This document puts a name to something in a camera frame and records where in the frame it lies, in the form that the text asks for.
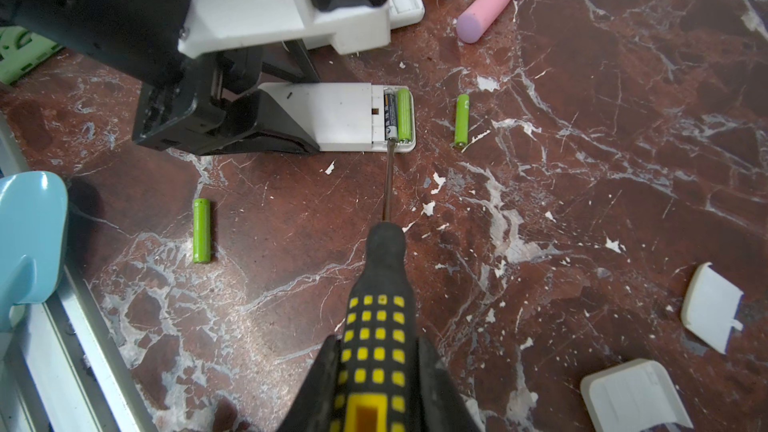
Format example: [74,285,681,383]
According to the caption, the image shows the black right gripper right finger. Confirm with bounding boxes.
[417,336,479,432]

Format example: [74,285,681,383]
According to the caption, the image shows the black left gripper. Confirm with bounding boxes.
[132,39,321,155]

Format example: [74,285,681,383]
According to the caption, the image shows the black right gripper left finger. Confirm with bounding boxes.
[277,335,341,432]

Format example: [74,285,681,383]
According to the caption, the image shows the black yellow screwdriver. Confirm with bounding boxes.
[328,139,422,431]

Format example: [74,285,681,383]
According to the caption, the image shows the green aaa battery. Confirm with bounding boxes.
[193,198,212,263]
[396,88,413,143]
[454,94,470,148]

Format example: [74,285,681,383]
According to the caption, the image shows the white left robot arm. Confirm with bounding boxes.
[1,0,319,156]

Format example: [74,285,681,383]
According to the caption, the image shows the dark AAA battery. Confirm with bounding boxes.
[383,90,398,142]

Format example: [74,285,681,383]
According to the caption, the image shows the green plastic slotted tool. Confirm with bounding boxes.
[1,26,63,86]

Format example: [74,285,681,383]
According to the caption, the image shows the light blue plastic scoop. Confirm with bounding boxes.
[1,171,69,355]

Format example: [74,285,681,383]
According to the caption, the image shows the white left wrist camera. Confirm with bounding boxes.
[178,0,391,58]

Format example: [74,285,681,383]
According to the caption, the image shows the aluminium front rail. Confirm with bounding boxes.
[1,123,156,431]

